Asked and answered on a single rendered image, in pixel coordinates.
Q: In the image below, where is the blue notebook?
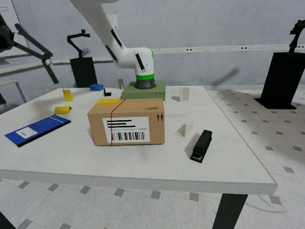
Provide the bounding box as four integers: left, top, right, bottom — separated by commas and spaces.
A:
4, 114, 71, 148

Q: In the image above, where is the blue box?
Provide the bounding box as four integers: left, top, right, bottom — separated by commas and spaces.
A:
90, 84, 104, 91

